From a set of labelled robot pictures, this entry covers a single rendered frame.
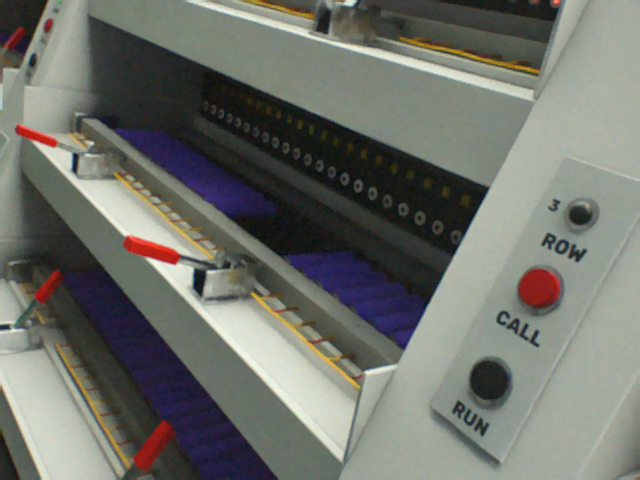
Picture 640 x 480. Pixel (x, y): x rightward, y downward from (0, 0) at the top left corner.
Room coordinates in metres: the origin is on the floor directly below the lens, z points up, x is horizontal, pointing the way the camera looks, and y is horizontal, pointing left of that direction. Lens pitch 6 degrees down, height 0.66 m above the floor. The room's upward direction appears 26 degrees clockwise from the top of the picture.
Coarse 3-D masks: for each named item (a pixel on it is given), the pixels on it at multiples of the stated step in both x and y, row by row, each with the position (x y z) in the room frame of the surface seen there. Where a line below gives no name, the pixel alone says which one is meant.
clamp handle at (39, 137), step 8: (16, 128) 0.60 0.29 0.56; (24, 128) 0.60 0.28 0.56; (24, 136) 0.60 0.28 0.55; (32, 136) 0.60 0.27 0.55; (40, 136) 0.61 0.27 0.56; (48, 136) 0.62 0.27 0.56; (48, 144) 0.61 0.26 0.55; (56, 144) 0.62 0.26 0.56; (64, 144) 0.63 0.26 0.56; (88, 144) 0.64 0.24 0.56; (72, 152) 0.63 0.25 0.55; (80, 152) 0.63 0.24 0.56
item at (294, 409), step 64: (64, 128) 0.78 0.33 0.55; (128, 128) 0.83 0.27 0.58; (64, 192) 0.64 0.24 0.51; (128, 192) 0.63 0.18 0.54; (320, 192) 0.64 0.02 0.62; (128, 256) 0.52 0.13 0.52; (192, 256) 0.51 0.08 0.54; (448, 256) 0.52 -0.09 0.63; (192, 320) 0.43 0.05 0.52; (256, 320) 0.43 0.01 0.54; (256, 384) 0.37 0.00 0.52; (320, 384) 0.37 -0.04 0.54; (384, 384) 0.31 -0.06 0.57; (256, 448) 0.37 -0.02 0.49; (320, 448) 0.33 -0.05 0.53
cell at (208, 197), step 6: (252, 192) 0.64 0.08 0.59; (258, 192) 0.65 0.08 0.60; (204, 198) 0.60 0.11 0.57; (210, 198) 0.60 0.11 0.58; (216, 198) 0.61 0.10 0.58; (222, 198) 0.61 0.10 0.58; (228, 198) 0.62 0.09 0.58; (234, 198) 0.62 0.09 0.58; (240, 198) 0.62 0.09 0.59; (246, 198) 0.63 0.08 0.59; (252, 198) 0.63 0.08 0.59; (258, 198) 0.64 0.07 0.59; (264, 198) 0.64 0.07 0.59
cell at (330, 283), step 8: (368, 272) 0.50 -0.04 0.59; (376, 272) 0.51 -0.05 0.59; (320, 280) 0.47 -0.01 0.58; (328, 280) 0.47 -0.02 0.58; (336, 280) 0.48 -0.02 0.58; (344, 280) 0.48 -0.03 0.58; (352, 280) 0.49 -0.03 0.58; (360, 280) 0.49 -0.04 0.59; (368, 280) 0.49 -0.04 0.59; (376, 280) 0.50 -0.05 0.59; (384, 280) 0.50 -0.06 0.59; (328, 288) 0.47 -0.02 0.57; (336, 288) 0.47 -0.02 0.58
